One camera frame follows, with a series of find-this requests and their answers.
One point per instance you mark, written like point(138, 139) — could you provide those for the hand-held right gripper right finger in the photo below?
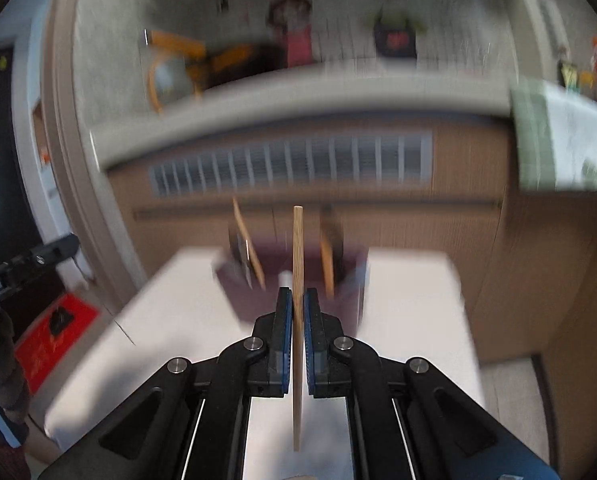
point(312, 345)

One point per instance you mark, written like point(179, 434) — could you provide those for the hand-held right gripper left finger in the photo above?
point(283, 345)

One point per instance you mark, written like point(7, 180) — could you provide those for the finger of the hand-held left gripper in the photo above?
point(43, 256)

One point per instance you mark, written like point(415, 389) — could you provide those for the maroon plastic utensil holder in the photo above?
point(258, 302)

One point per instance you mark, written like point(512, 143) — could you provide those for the wooden chopstick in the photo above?
point(297, 260)

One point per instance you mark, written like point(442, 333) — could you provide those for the person's left hand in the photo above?
point(8, 375)

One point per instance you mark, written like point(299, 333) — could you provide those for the right wooden board in rack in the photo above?
point(327, 265)

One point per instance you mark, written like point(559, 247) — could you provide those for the wooden board in rack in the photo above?
point(248, 250)
point(327, 265)

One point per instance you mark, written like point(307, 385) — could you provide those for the left wooden board in rack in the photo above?
point(248, 250)

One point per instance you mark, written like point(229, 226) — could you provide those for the white tablecloth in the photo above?
point(418, 310)

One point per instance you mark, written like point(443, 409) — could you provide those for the long grey vent grille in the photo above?
point(291, 165)

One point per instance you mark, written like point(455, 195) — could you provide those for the green checked cloth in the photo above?
point(553, 135)

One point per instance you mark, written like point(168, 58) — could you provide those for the orange frame chair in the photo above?
point(178, 45)

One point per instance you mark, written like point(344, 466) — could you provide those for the printed wall poster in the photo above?
point(343, 35)

